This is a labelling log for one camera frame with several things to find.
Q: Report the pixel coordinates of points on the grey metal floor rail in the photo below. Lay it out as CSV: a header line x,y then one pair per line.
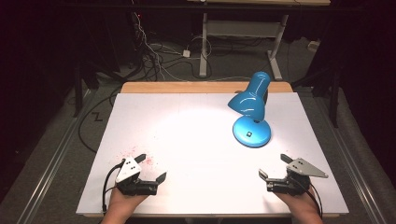
x,y
53,161
355,174

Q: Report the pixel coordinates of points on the white board table cover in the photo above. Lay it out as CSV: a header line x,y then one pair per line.
x,y
193,149

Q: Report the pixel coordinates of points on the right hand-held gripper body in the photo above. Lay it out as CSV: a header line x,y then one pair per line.
x,y
303,168

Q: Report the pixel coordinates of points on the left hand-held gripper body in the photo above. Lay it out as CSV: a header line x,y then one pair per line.
x,y
129,169

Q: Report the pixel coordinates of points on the black metal stand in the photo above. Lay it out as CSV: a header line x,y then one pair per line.
x,y
77,93

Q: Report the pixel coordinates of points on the person's left hand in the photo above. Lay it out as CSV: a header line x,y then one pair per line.
x,y
123,203

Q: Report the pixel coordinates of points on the white metal desk frame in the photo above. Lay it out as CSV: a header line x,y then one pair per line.
x,y
239,28

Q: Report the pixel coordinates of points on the blue desk lamp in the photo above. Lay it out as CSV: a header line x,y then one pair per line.
x,y
251,133

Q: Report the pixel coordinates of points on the white power adapter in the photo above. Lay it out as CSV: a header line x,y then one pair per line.
x,y
186,53

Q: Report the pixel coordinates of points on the person's right hand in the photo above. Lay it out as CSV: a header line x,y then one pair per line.
x,y
302,203

